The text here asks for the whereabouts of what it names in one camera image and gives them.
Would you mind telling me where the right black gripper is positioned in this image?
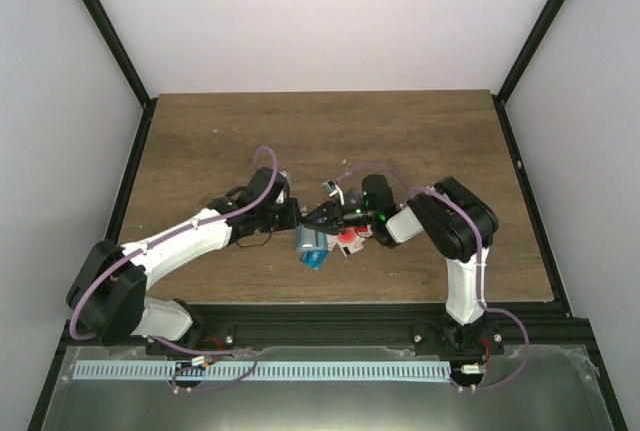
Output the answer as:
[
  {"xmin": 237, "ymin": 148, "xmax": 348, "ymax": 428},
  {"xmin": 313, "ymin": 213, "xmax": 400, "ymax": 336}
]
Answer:
[{"xmin": 303, "ymin": 198, "xmax": 378, "ymax": 236}]

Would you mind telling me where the dark grey credit card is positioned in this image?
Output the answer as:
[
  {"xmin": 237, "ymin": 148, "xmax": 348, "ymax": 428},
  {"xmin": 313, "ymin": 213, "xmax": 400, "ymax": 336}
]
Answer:
[{"xmin": 344, "ymin": 189, "xmax": 362, "ymax": 207}]

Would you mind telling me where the teal leather card holder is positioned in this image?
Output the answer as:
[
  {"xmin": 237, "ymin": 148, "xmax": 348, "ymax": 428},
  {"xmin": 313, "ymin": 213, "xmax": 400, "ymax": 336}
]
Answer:
[{"xmin": 296, "ymin": 225, "xmax": 329, "ymax": 253}]

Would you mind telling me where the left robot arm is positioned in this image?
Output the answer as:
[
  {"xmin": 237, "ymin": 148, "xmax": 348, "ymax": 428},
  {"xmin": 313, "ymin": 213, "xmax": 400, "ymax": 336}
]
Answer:
[{"xmin": 66, "ymin": 167, "xmax": 300, "ymax": 355}]

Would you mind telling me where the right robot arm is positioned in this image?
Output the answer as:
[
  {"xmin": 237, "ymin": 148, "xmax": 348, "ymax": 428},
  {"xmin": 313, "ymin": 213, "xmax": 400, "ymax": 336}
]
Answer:
[{"xmin": 301, "ymin": 174, "xmax": 499, "ymax": 354}]

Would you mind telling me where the white card with red circle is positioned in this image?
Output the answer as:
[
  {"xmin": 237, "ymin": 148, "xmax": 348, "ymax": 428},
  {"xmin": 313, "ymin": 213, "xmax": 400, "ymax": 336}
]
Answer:
[{"xmin": 336, "ymin": 227, "xmax": 372, "ymax": 248}]

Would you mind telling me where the blue credit card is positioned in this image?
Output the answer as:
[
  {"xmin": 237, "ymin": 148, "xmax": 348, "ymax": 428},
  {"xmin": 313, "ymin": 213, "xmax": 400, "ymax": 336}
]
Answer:
[{"xmin": 300, "ymin": 249, "xmax": 330, "ymax": 271}]

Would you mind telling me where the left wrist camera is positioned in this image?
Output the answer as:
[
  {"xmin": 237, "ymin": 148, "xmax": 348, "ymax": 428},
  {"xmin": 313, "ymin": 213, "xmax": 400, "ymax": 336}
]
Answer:
[{"xmin": 276, "ymin": 171, "xmax": 291, "ymax": 204}]

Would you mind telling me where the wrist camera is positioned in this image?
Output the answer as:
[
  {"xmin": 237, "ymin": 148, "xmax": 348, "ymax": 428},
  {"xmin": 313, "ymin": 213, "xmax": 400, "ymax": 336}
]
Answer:
[
  {"xmin": 276, "ymin": 171, "xmax": 291, "ymax": 204},
  {"xmin": 322, "ymin": 180, "xmax": 345, "ymax": 206}
]

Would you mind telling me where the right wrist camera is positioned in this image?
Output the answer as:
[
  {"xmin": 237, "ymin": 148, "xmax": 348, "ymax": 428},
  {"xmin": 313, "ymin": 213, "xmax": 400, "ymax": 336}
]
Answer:
[{"xmin": 322, "ymin": 180, "xmax": 345, "ymax": 206}]

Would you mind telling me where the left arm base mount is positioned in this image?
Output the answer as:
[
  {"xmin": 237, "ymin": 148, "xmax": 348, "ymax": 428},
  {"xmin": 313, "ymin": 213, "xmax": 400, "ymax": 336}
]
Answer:
[{"xmin": 148, "ymin": 331, "xmax": 238, "ymax": 357}]

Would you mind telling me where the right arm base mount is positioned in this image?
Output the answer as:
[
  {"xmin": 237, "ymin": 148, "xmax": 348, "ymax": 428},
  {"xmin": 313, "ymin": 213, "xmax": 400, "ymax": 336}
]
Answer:
[{"xmin": 409, "ymin": 320, "xmax": 504, "ymax": 358}]

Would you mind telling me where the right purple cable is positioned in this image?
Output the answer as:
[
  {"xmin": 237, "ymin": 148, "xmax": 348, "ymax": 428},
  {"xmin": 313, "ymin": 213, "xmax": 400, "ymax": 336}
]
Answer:
[{"xmin": 337, "ymin": 163, "xmax": 530, "ymax": 393}]

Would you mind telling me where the light blue slotted cable duct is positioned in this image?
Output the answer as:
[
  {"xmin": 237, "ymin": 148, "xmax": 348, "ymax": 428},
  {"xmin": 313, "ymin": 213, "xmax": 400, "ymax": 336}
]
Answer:
[{"xmin": 72, "ymin": 360, "xmax": 451, "ymax": 383}]

